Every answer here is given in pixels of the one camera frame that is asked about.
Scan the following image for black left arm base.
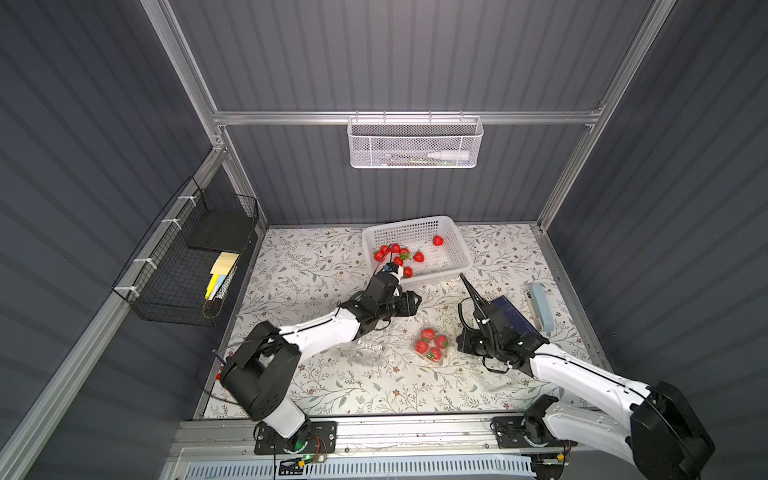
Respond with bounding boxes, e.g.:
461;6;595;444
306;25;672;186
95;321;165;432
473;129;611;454
253;420;338;455

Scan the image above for white perforated plastic basket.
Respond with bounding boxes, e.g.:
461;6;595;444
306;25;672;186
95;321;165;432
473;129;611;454
362;215;473;286

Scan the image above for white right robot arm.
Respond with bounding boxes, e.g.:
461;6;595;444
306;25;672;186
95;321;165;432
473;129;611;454
457;282;715;479

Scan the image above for dark blue book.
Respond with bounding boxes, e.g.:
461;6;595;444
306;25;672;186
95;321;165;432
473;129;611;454
490;296;542;339

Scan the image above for white marker in basket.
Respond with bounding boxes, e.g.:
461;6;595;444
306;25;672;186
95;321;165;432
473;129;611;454
426;150;471;163

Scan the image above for pink pen cup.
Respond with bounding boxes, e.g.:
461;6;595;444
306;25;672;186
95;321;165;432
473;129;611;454
213;351;234;382

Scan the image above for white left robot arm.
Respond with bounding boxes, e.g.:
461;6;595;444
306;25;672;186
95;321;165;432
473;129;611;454
220;262;421;451

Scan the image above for black wire wall basket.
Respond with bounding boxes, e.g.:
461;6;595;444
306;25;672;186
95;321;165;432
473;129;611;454
113;179;259;327

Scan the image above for yellow sticky notes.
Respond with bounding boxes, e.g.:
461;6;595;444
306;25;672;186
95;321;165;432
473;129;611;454
205;252;239;300

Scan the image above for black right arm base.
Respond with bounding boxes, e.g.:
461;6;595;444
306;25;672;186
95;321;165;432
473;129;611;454
490;416;574;452

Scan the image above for white wire wall basket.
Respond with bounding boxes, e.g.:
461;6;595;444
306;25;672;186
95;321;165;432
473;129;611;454
346;115;484;169

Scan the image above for clear plastic clamshell container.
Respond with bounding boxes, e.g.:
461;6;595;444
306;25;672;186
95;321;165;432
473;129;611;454
410;326;453;366

